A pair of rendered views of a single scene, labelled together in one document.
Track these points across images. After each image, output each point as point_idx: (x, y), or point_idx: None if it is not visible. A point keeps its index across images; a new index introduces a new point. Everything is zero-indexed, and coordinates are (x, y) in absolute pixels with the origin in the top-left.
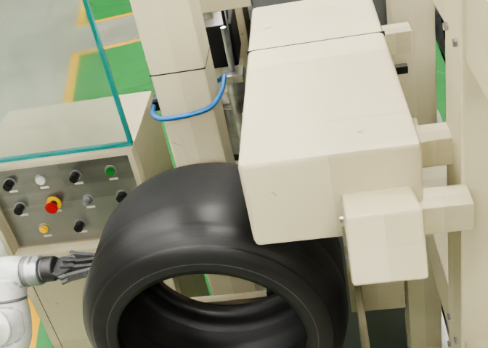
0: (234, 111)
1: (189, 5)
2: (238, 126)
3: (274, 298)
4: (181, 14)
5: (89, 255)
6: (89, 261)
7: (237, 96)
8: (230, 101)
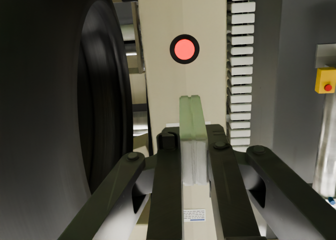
0: (322, 159)
1: None
2: (324, 138)
3: (103, 14)
4: None
5: (261, 214)
6: (212, 200)
7: (314, 173)
8: (324, 173)
